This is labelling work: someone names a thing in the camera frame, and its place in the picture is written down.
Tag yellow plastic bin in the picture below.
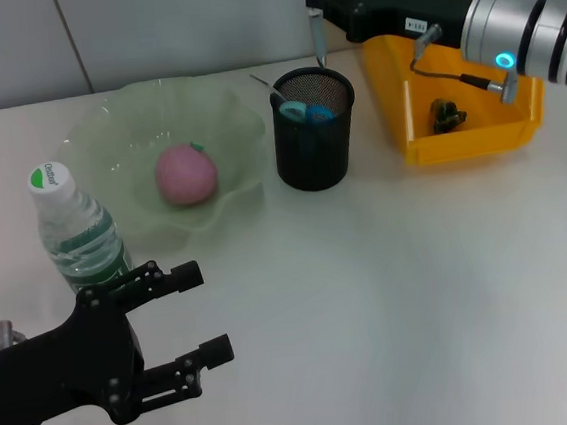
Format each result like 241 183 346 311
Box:
358 0 553 172

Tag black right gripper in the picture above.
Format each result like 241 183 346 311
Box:
303 0 480 65

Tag black mesh pen holder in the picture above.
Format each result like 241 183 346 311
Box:
266 62 365 195

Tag blue scissors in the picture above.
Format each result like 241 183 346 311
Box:
277 95 342 163

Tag pink toy peach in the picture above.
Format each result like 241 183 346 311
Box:
150 138 222 211

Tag right arm cable with plug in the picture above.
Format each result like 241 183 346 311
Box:
405 17 523 114

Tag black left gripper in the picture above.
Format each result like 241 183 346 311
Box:
0 281 152 425

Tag clear plastic water bottle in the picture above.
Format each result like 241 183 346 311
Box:
26 154 136 298

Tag green plastic wrapper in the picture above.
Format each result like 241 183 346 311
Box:
425 95 471 135

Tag transparent plastic ruler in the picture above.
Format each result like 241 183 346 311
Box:
248 69 301 126

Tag white pen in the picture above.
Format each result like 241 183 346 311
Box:
307 10 330 70

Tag green glass fruit plate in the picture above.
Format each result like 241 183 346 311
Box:
48 69 279 248

